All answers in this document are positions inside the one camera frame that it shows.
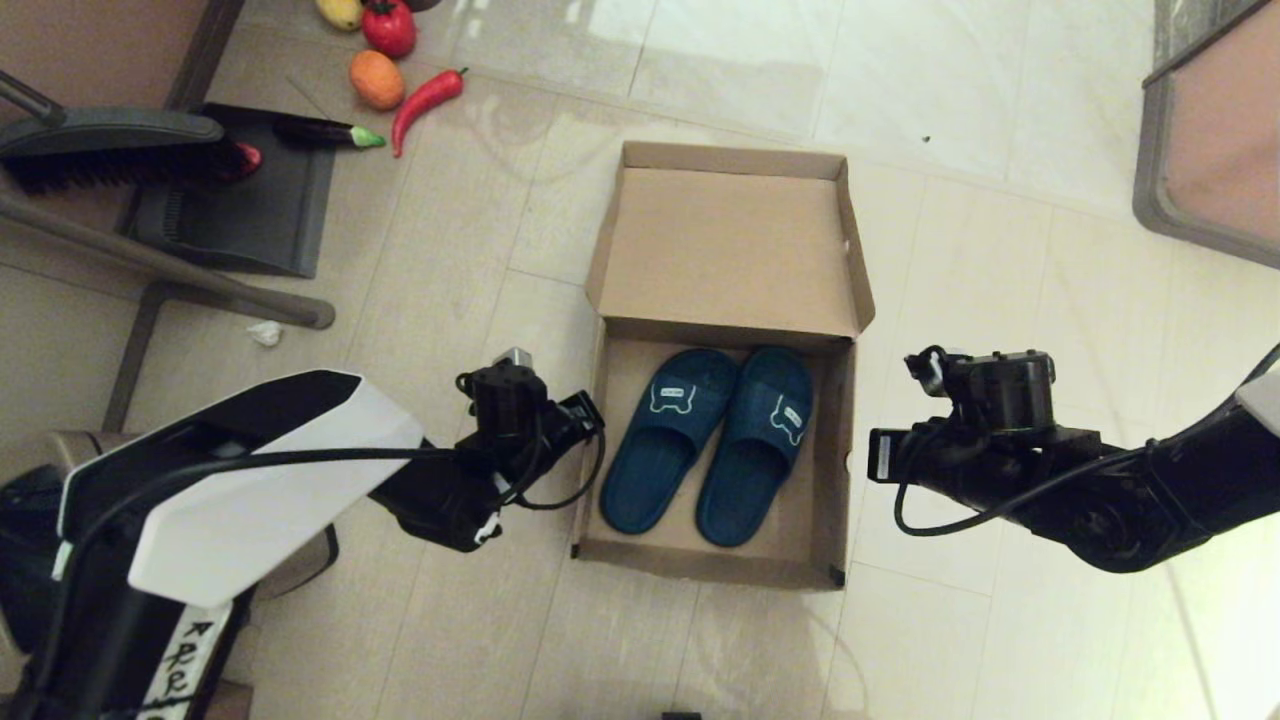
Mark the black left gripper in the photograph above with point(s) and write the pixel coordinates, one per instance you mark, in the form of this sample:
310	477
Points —
510	405

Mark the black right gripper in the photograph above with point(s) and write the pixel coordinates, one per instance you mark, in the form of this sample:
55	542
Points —
1000	400

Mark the dark blue rubber slipper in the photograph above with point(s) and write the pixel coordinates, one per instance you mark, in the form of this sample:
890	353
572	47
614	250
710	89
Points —
745	480
650	470

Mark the brown cardboard box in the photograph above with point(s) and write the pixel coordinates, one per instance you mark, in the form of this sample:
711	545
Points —
720	250

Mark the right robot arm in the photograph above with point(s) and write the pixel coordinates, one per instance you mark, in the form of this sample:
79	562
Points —
1150	510

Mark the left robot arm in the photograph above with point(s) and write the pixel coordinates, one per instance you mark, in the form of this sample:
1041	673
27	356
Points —
250	480

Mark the crumpled white tissue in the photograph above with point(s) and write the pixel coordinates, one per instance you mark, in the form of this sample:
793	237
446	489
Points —
265	334

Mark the brown plastic trash bin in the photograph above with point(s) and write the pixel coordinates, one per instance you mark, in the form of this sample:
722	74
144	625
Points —
300	560

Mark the dark grey dustpan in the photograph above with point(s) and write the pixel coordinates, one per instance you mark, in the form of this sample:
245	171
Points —
255	215

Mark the toy red chili pepper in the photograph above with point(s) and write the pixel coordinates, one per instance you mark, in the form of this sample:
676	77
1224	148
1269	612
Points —
425	98

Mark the toy purple eggplant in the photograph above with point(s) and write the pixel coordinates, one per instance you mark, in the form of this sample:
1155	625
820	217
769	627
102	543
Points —
312	132

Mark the brown table with grey rim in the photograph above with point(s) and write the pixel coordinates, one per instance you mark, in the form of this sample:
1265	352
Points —
1220	140

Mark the toy orange fruit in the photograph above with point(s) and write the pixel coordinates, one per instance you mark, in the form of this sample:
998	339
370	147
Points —
377	80

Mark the small red toy fruit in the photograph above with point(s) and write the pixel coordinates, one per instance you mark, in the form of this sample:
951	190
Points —
250	160

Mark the toy red tomato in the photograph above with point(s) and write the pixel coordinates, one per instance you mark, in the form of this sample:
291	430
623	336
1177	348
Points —
389	28

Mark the dark round object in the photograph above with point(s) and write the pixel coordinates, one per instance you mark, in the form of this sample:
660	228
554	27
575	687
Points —
422	4

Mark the toy yellow mango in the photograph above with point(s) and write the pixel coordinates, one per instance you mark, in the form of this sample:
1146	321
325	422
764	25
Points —
340	12

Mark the black bristle broom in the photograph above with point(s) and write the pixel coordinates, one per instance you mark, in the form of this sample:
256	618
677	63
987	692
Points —
120	147

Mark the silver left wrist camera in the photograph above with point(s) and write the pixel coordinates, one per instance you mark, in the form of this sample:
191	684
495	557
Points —
513	356

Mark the brown table with metal frame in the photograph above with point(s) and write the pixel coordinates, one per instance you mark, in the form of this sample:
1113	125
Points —
100	40

